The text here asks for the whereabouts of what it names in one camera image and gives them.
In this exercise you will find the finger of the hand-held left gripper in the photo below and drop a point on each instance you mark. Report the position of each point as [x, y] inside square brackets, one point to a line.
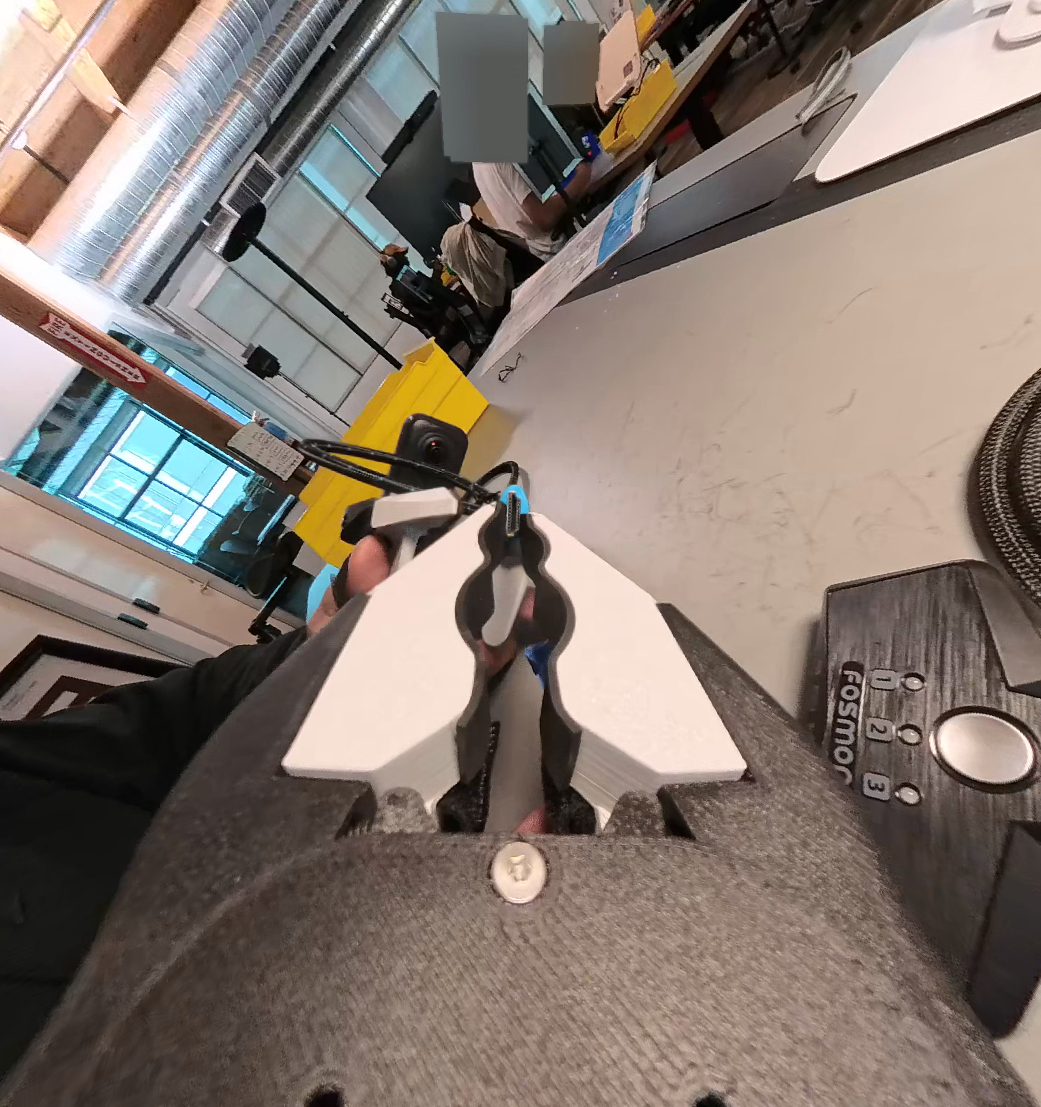
[507, 605]
[417, 508]

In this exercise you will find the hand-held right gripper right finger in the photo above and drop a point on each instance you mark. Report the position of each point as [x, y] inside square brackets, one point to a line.
[650, 692]

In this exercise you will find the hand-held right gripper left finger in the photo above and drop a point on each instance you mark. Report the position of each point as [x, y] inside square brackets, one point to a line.
[382, 683]

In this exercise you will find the yellow plastic bin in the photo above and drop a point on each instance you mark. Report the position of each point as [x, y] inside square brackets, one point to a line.
[434, 389]

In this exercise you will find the black hdmi switch box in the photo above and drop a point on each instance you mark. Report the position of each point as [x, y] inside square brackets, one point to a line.
[918, 865]

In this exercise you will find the person's left hand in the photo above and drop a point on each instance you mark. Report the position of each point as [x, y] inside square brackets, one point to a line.
[361, 571]

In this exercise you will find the white paper notice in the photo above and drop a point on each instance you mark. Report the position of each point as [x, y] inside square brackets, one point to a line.
[265, 454]

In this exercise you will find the beige hanging jacket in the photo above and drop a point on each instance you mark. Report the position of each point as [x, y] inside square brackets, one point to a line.
[477, 259]

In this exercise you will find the printed paper sheet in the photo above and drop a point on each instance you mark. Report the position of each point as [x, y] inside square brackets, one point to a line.
[555, 277]

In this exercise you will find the large black monitor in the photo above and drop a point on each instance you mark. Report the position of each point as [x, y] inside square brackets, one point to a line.
[408, 182]

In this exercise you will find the black disc floor stand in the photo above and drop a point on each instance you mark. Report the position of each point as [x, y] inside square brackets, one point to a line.
[244, 232]

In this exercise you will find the dark framed sign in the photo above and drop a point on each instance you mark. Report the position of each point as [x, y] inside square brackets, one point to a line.
[54, 683]

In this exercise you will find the small yellow bin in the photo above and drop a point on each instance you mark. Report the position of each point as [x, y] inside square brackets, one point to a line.
[641, 112]

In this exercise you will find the dark grey desk mat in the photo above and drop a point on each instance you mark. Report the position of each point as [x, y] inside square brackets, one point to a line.
[728, 182]

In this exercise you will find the person's black clothed torso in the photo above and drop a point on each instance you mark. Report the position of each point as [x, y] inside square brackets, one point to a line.
[19, 908]

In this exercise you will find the white boxy device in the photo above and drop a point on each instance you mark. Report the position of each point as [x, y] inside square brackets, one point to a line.
[620, 60]

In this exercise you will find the wooden office table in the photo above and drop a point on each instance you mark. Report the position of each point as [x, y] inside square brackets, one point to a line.
[702, 78]

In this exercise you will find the small clear plastic item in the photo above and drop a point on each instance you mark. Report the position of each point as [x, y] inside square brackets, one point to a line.
[823, 86]

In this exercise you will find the silver ventilation duct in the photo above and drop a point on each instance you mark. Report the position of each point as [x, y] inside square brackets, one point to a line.
[313, 112]
[157, 130]

